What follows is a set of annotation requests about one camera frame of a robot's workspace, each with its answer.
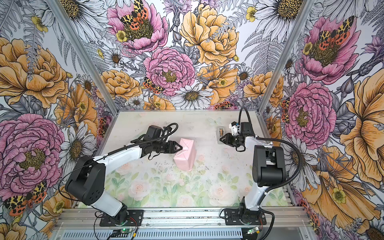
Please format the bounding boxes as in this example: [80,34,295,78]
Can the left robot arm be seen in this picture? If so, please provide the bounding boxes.
[65,123,182,225]

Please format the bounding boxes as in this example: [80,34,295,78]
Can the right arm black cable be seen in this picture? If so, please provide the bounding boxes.
[237,106,302,240]

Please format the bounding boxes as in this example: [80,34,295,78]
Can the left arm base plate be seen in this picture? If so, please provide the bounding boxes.
[99,210,145,227]

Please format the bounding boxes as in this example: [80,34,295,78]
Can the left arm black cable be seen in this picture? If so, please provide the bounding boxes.
[57,122,180,202]

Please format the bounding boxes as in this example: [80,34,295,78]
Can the purple wrapping paper sheet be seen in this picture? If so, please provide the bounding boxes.
[174,138,197,172]

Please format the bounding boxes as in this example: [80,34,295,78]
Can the aluminium front rail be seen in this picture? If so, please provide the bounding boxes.
[51,206,317,240]

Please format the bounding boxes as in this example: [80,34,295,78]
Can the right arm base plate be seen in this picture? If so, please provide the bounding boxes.
[220,208,267,226]

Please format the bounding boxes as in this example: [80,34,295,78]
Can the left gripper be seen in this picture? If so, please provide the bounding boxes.
[153,139,183,154]

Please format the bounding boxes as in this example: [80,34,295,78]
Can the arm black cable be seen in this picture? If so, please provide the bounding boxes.
[237,106,302,240]
[57,122,180,202]

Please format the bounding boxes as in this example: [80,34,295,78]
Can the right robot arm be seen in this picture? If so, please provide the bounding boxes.
[220,122,287,215]

